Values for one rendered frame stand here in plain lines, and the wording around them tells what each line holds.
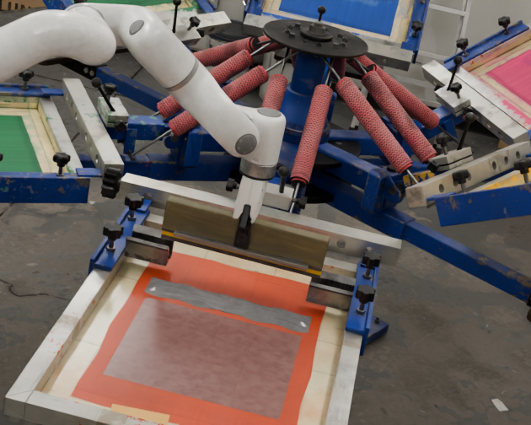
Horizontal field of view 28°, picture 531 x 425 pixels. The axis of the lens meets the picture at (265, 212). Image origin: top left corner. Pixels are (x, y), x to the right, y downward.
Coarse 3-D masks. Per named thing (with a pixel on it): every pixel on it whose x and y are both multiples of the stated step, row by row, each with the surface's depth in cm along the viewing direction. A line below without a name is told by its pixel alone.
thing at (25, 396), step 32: (160, 224) 247; (96, 288) 217; (64, 320) 204; (64, 352) 200; (352, 352) 213; (32, 384) 185; (352, 384) 203; (32, 416) 181; (64, 416) 180; (96, 416) 180; (128, 416) 182
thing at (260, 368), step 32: (256, 288) 235; (288, 288) 238; (224, 320) 221; (320, 320) 228; (224, 352) 211; (256, 352) 213; (288, 352) 215; (224, 384) 201; (256, 384) 203; (288, 384) 205; (192, 416) 191; (224, 416) 193; (256, 416) 194; (288, 416) 196
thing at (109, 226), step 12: (132, 204) 240; (132, 216) 243; (108, 228) 226; (120, 228) 227; (372, 252) 238; (372, 264) 236; (360, 288) 222; (372, 288) 223; (360, 300) 223; (372, 300) 222; (360, 312) 224
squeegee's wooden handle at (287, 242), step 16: (176, 208) 225; (192, 208) 225; (208, 208) 225; (176, 224) 227; (192, 224) 226; (208, 224) 225; (224, 224) 225; (256, 224) 224; (272, 224) 224; (224, 240) 226; (256, 240) 225; (272, 240) 224; (288, 240) 224; (304, 240) 223; (320, 240) 223; (288, 256) 225; (304, 256) 225; (320, 256) 224
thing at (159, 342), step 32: (192, 256) 243; (224, 288) 233; (128, 320) 215; (160, 320) 217; (192, 320) 219; (128, 352) 205; (160, 352) 207; (192, 352) 209; (96, 384) 194; (128, 384) 196; (160, 384) 198; (192, 384) 199
